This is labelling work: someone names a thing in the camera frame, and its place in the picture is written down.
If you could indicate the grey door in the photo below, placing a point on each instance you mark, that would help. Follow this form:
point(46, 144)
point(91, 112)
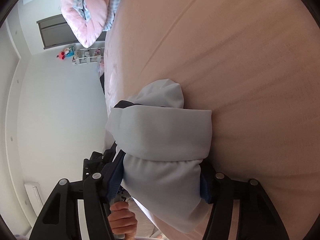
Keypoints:
point(55, 31)

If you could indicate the white shelf rack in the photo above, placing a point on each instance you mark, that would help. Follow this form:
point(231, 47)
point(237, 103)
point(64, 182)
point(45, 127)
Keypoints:
point(88, 55)

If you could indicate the black bag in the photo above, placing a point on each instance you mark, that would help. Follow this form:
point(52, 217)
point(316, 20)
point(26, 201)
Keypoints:
point(102, 85)

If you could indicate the folded pink checked quilt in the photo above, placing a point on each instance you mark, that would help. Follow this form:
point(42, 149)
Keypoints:
point(90, 7)

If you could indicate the white T-shirt navy trim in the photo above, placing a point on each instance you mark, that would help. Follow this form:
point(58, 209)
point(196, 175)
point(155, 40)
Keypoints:
point(162, 142)

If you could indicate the blue red plush toy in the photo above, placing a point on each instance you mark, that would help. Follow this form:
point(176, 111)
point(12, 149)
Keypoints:
point(65, 53)

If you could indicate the person's left hand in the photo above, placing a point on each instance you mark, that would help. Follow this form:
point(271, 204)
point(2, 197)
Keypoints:
point(123, 218)

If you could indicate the pink storage box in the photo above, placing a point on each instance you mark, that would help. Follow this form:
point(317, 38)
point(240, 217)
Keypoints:
point(101, 66)

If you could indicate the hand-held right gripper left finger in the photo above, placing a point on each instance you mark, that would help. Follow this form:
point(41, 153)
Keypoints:
point(115, 180)

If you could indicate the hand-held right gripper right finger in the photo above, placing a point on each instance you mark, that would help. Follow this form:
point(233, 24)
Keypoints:
point(205, 187)

